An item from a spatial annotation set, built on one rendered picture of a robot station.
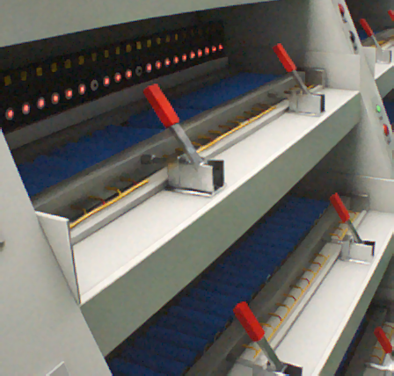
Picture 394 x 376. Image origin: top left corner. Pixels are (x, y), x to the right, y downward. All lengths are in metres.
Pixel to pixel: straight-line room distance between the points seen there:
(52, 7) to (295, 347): 0.38
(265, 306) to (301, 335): 0.05
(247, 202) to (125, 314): 0.17
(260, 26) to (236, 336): 0.49
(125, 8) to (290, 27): 0.45
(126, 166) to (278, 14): 0.46
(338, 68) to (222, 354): 0.47
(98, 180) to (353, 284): 0.35
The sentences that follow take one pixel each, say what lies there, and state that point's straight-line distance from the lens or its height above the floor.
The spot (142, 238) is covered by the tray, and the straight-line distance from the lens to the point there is 0.39.
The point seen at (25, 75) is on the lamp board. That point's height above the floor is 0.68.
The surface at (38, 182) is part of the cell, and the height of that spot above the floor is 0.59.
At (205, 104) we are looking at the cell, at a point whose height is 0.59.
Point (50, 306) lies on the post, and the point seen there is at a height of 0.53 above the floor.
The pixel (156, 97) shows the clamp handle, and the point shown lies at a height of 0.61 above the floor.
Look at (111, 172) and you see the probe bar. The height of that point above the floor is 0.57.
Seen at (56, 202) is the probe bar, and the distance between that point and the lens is 0.41.
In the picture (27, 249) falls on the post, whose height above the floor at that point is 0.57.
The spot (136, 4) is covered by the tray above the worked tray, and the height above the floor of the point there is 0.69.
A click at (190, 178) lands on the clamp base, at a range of 0.45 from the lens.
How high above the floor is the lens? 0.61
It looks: 8 degrees down
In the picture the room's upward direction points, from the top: 22 degrees counter-clockwise
